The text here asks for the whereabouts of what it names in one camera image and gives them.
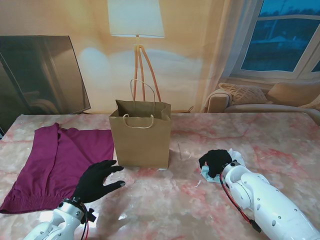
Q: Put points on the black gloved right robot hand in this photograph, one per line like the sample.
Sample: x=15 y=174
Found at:
x=218 y=158

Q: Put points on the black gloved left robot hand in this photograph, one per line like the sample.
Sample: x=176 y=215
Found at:
x=93 y=182

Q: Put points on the white sock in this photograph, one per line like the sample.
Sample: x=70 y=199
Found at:
x=237 y=156

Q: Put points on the light blue sock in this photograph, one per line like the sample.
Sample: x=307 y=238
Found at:
x=206 y=175

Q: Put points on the kraft paper bag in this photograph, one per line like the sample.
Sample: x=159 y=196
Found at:
x=142 y=145

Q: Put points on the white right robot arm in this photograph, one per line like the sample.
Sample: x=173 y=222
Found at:
x=265 y=200

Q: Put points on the magenta shorts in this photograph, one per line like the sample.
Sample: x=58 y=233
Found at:
x=50 y=162

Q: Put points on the thin clear stick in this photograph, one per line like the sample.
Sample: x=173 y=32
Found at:
x=179 y=149

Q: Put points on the printed room scene backdrop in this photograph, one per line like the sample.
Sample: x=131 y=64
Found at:
x=187 y=50

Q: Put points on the dark grey leaning panel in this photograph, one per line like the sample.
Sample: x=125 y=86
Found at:
x=37 y=75

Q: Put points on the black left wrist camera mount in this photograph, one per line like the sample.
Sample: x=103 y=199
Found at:
x=91 y=215

